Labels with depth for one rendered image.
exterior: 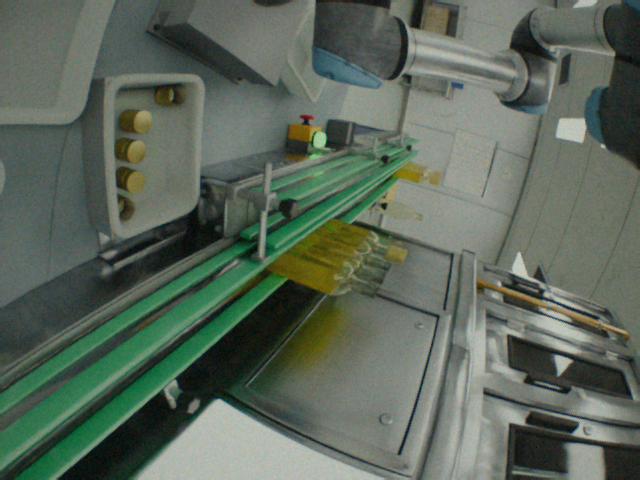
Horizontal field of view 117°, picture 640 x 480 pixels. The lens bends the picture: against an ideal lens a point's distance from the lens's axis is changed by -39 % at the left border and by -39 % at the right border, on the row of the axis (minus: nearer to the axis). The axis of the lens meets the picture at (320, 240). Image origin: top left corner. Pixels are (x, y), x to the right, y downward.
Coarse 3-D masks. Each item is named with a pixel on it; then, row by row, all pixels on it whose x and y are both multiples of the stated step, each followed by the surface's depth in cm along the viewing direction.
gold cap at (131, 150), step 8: (120, 144) 38; (128, 144) 37; (136, 144) 38; (144, 144) 39; (120, 152) 38; (128, 152) 37; (136, 152) 38; (144, 152) 40; (128, 160) 38; (136, 160) 39
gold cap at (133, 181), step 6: (120, 168) 40; (126, 168) 40; (120, 174) 40; (126, 174) 39; (132, 174) 39; (138, 174) 40; (120, 180) 39; (126, 180) 39; (132, 180) 39; (138, 180) 40; (144, 180) 42; (120, 186) 40; (126, 186) 39; (132, 186) 40; (138, 186) 41; (132, 192) 40
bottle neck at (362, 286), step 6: (354, 276) 59; (354, 282) 58; (360, 282) 58; (366, 282) 58; (372, 282) 58; (354, 288) 58; (360, 288) 57; (366, 288) 57; (372, 288) 57; (366, 294) 57; (372, 294) 57
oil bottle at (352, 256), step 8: (304, 240) 66; (312, 240) 67; (320, 240) 67; (312, 248) 64; (320, 248) 64; (328, 248) 65; (336, 248) 65; (344, 248) 66; (336, 256) 63; (344, 256) 63; (352, 256) 63; (360, 256) 64; (352, 264) 62; (360, 264) 63
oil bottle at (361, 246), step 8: (312, 232) 70; (320, 232) 71; (328, 232) 72; (336, 232) 72; (328, 240) 69; (336, 240) 68; (344, 240) 69; (352, 240) 70; (360, 240) 70; (352, 248) 67; (360, 248) 67; (368, 248) 68; (368, 256) 68
